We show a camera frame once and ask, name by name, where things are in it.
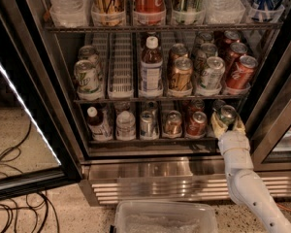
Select silver can bottom shelf front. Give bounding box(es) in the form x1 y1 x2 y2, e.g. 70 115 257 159
140 111 154 138

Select green can bottom shelf rear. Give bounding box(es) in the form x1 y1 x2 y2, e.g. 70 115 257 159
212 99 226 112

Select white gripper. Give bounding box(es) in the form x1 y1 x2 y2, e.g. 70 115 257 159
210 113 253 176

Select gold can shelf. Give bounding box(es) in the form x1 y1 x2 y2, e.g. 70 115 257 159
164 111 182 137
91 0 125 26

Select silver can shelf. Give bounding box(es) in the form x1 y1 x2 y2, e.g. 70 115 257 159
145 101 158 115
140 111 154 138

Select gold can bottom shelf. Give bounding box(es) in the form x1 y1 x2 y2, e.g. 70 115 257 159
164 111 182 137

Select water bottle top shelf right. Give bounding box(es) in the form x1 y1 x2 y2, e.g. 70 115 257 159
205 0 245 24

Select orange floor cable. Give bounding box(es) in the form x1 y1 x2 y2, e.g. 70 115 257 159
275 202 291 216

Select water bottle bottom shelf front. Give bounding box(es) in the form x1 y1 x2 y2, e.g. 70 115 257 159
116 111 136 141

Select red can middle rear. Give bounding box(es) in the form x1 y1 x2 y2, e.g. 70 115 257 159
217 30 241 48

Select red can middle front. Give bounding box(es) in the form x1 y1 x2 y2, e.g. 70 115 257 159
226 55 258 89

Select gold can top shelf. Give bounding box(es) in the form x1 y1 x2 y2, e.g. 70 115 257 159
91 0 125 26

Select gold can middle front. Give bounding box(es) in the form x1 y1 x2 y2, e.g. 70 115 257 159
169 57 193 91

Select water bottle bottom shelf rear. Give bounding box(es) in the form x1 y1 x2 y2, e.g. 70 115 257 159
114 101 131 115

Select silver can bottom shelf rear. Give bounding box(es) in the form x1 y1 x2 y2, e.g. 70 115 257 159
145 101 158 115

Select brown tea bottle middle shelf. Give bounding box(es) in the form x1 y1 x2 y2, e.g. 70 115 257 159
140 36 163 92

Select red can bottom shelf front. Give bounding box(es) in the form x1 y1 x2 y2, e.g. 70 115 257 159
186 112 208 137

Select empty white shelf tray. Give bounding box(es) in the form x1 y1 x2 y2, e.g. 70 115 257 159
108 33 134 99

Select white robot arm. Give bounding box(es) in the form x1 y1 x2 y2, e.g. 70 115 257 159
210 112 291 233

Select right fridge door frame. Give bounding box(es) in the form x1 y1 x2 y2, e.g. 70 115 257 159
246 39 291 172

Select stainless fridge base grille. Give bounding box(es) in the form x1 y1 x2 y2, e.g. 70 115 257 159
78 155 291 208

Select clear plastic bin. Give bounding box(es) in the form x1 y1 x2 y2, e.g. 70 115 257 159
110 200 218 233

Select brown drink bottle bottom shelf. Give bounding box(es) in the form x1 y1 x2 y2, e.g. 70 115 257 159
87 107 113 142

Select open glass fridge door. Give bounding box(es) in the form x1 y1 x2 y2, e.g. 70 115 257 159
0 0 81 202

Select black floor cables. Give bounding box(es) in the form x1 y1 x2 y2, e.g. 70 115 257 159
0 118 61 233

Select gold can middle rear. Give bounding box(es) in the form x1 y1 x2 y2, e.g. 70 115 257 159
168 43 189 64

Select green can bottom shelf front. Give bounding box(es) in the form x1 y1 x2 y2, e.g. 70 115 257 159
218 105 237 126

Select water bottle shelf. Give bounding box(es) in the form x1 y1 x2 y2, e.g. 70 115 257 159
49 0 87 28
205 0 245 24
114 101 131 115
116 111 136 141

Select red can bottom shelf rear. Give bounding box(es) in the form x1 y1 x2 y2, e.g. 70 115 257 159
186 99 205 114

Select water bottle top shelf left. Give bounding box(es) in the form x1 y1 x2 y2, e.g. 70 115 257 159
49 0 87 28

